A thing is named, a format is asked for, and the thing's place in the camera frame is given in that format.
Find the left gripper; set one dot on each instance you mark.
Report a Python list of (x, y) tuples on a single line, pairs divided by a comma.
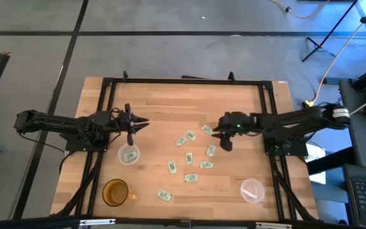
[(129, 124)]

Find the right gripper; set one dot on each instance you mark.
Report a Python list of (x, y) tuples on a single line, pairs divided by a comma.
[(234, 122)]

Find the stevia sweetener packet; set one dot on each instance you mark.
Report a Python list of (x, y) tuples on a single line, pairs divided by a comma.
[(191, 177), (180, 141), (190, 135), (130, 156), (172, 166), (164, 195), (207, 129)]

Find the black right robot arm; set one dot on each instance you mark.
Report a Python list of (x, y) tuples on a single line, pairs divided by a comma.
[(291, 119)]

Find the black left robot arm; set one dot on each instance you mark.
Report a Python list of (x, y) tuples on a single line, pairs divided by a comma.
[(59, 122)]

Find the banknote centre top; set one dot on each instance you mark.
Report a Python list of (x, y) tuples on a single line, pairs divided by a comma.
[(211, 150)]

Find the banknote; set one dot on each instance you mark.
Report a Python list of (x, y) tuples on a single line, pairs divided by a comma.
[(188, 158), (206, 164), (211, 150)]

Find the banknote right upper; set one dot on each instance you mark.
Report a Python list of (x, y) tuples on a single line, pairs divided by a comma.
[(206, 164)]

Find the banknote right lower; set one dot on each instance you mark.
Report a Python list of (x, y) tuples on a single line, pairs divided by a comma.
[(188, 158)]

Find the clear plastic cup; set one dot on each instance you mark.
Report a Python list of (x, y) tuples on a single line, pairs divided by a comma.
[(257, 184), (121, 159)]

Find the white paper packet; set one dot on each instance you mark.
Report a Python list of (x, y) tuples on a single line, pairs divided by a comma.
[(249, 193)]

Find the yellow mug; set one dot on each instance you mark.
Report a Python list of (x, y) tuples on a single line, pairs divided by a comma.
[(115, 192)]

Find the white paper sheet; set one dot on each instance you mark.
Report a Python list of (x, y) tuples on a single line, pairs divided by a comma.
[(316, 152)]

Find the black diagonal support bar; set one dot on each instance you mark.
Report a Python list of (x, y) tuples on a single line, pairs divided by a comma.
[(329, 162)]

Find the grey desk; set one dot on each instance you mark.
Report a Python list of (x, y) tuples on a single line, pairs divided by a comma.
[(361, 143)]

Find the black tripod stand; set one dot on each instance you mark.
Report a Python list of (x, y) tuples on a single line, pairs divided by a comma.
[(328, 31)]

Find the black frame hook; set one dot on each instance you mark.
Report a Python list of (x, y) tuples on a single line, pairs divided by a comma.
[(125, 75), (231, 76)]

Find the black aluminium table frame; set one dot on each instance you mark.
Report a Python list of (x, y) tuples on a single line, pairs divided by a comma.
[(186, 81)]

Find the silver frame bracket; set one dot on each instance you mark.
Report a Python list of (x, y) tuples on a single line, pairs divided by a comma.
[(97, 222), (273, 225)]

